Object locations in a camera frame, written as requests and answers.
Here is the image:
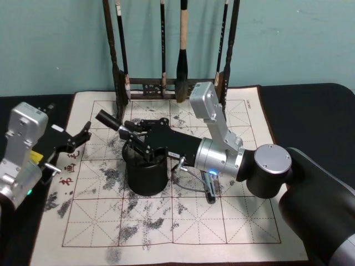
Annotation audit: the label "thin grey gripper cable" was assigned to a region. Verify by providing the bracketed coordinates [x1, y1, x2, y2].
[171, 156, 207, 193]

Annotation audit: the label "large tan-handled calligraphy brush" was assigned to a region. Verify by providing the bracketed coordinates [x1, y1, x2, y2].
[175, 0, 190, 103]

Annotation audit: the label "black table cloth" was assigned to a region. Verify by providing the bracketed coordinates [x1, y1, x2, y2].
[0, 83, 355, 266]

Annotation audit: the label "thin black brush, pale tip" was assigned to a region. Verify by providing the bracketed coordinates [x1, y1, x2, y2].
[214, 0, 230, 87]

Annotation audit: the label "beige gridded calligraphy felt mat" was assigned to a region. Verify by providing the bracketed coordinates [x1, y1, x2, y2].
[29, 85, 310, 266]

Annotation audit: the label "black cylindrical brush pot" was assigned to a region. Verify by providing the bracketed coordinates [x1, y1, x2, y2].
[121, 141, 169, 197]

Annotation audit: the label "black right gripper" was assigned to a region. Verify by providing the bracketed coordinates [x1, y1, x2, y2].
[118, 117, 201, 167]

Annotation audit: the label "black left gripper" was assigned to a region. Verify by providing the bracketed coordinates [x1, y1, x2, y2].
[29, 120, 93, 186]

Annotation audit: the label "thin black hanging brush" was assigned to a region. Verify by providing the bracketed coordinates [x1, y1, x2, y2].
[159, 0, 168, 98]

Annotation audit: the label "thin black brush, white band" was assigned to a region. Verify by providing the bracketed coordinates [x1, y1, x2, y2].
[114, 0, 131, 99]

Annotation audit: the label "black-handled calligraphy brush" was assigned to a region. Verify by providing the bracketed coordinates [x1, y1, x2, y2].
[95, 109, 131, 132]

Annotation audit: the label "dark wooden brush rack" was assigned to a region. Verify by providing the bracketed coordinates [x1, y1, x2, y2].
[102, 0, 241, 120]

